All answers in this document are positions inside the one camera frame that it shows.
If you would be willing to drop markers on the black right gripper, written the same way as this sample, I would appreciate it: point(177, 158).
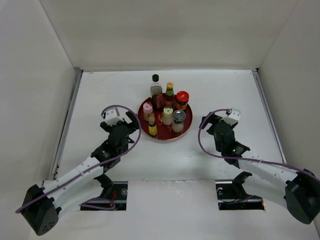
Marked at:
point(210, 119)

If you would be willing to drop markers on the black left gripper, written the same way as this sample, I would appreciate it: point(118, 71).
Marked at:
point(134, 118)

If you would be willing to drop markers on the silver cap salt shaker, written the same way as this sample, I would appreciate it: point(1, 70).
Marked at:
point(179, 117)

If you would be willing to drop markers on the pink cap spice jar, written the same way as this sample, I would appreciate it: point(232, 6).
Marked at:
point(147, 111)

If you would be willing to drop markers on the small yellow label bottle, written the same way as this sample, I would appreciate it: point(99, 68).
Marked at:
point(152, 126)

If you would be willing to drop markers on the red lid sauce jar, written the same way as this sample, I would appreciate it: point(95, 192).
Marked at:
point(181, 100)

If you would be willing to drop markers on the cream cap spice jar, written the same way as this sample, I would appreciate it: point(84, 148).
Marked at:
point(167, 115)

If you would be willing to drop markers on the yellow cap sauce bottle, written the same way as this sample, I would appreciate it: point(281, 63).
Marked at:
point(169, 95)

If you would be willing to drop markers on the tall dark vinegar bottle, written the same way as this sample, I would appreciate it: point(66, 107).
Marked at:
point(156, 93)

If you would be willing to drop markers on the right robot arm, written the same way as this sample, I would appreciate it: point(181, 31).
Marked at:
point(295, 189)

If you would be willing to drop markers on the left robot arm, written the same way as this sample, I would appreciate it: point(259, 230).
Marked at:
point(43, 206)

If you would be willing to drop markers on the red round tray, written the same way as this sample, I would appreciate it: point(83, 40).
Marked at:
point(165, 133)

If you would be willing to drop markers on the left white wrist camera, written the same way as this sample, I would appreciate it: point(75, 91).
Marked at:
point(111, 117)

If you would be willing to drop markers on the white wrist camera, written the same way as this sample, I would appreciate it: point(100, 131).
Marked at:
point(111, 117)
point(233, 116)

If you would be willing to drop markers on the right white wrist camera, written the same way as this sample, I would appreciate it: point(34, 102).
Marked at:
point(233, 116)

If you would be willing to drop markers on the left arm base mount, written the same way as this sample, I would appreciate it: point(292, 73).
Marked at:
point(112, 198)

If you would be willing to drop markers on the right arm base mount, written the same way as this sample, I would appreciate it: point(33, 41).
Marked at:
point(231, 195)

